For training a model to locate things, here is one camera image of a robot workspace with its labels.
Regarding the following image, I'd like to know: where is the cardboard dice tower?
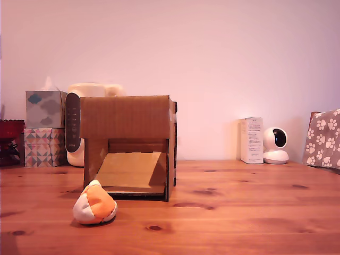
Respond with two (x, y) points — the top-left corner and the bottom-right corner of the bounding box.
(79, 95), (178, 202)

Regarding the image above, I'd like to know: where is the cream appliance with dark panel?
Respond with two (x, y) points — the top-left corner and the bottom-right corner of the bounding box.
(65, 82), (127, 167)

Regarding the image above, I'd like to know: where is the orange and white footbag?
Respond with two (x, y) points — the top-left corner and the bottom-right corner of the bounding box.
(72, 180), (118, 225)

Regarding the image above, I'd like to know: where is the red glass bowl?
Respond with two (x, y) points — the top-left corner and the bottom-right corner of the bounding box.
(0, 119), (26, 167)

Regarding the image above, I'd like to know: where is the cloud print tissue box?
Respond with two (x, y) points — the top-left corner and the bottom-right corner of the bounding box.
(25, 90), (68, 129)

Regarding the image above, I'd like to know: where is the small white round camera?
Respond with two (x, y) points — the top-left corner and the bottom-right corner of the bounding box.
(262, 126), (290, 164)

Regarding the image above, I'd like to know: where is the white printed carton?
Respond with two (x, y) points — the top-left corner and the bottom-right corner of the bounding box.
(240, 117), (264, 164)

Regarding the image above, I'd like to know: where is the geometric print tissue box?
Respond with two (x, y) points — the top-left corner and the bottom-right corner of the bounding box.
(23, 127), (67, 168)

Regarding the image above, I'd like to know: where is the white tissue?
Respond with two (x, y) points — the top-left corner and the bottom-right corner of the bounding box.
(41, 76), (58, 92)

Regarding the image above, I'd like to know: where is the grey paw print cloth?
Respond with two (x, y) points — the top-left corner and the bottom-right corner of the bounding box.
(302, 108), (340, 170)

